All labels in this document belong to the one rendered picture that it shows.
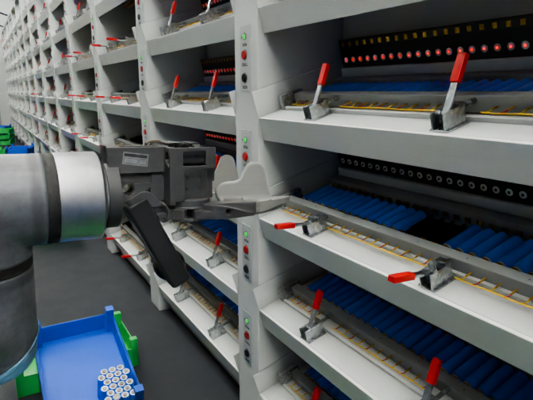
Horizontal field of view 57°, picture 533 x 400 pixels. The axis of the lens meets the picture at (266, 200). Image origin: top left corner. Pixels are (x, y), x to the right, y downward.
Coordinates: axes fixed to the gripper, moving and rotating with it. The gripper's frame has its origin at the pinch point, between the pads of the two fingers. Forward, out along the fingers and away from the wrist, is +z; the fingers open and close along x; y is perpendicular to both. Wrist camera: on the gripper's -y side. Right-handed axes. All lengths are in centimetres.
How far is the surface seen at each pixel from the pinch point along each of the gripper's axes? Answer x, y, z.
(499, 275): -19.1, -6.8, 20.7
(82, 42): 241, 40, 21
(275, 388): 29, -49, 21
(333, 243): 8.4, -10.2, 17.9
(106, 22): 171, 42, 19
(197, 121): 63, 7, 16
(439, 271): -13.0, -8.0, 17.8
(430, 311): -12.9, -13.2, 16.9
